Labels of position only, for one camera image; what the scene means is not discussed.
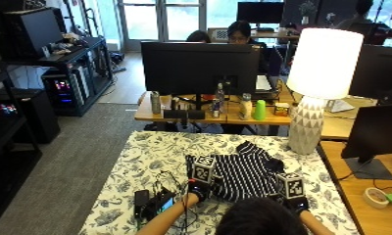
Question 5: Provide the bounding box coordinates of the person's left hand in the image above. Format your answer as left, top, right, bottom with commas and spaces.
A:
186, 178, 216, 202

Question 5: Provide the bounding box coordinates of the person's right hand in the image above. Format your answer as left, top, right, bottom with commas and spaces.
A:
269, 192, 310, 214

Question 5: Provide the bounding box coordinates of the black white striped garment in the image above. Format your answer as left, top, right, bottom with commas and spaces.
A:
184, 140, 288, 203

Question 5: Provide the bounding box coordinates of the right glove white marker cube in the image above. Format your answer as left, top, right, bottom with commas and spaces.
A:
276, 172, 305, 200

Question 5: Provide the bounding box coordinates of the glove white marker cube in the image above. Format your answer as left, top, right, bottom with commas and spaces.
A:
190, 154, 217, 184
276, 172, 305, 200

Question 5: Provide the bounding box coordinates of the left glove white marker cube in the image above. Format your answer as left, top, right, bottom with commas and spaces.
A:
190, 154, 217, 184

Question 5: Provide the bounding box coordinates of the black electronic device with screen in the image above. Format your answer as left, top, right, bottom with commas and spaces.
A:
133, 188, 178, 220

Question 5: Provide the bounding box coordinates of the floral white blue tablecloth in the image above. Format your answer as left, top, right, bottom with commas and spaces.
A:
77, 130, 359, 235

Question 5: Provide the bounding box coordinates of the white tape roll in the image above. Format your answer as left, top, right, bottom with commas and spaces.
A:
361, 187, 390, 210

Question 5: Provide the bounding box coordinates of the wooden desk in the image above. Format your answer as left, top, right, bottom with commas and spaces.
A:
317, 140, 392, 235
320, 96, 379, 142
133, 82, 297, 127

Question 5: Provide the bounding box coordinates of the black flat box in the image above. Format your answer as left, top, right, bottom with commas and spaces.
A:
162, 109, 206, 120

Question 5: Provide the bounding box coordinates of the small slim can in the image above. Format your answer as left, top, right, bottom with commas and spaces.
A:
210, 98, 221, 118

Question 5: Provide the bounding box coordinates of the white bottle grey cap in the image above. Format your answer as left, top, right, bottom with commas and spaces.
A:
237, 93, 253, 121

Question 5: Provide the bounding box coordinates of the green plastic cup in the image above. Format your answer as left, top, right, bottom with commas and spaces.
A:
252, 99, 268, 121

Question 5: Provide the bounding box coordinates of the black monitor with square base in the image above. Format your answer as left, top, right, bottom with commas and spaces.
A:
340, 104, 392, 181

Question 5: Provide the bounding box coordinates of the yellow small box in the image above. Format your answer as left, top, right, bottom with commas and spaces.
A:
273, 102, 292, 118

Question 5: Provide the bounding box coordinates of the clear water bottle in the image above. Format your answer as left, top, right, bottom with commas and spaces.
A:
214, 82, 226, 114

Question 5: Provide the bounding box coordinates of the white stand base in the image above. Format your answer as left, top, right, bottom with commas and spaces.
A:
325, 98, 357, 114

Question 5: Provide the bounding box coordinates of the large black monitor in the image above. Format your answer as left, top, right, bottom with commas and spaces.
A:
140, 41, 262, 112

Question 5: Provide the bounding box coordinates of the white table lamp patterned base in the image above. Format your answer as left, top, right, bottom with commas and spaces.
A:
285, 27, 365, 156

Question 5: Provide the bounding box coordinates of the computer tower with coloured lights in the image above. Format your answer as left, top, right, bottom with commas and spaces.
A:
40, 66, 93, 115

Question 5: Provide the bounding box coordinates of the black cabinet box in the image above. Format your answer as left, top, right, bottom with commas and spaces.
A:
0, 88, 61, 145

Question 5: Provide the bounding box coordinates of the black low shelf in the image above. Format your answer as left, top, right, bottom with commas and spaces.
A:
0, 72, 43, 223

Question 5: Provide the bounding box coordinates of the black metal shelf unit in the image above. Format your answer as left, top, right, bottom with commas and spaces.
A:
0, 35, 115, 118

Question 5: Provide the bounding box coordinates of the checkered calibration board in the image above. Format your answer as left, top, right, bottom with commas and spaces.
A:
208, 26, 230, 42

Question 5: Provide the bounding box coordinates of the large black case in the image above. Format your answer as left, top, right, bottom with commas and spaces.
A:
0, 6, 68, 61

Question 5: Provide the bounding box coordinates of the black cables bundle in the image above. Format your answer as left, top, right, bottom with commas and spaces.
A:
150, 169, 186, 197

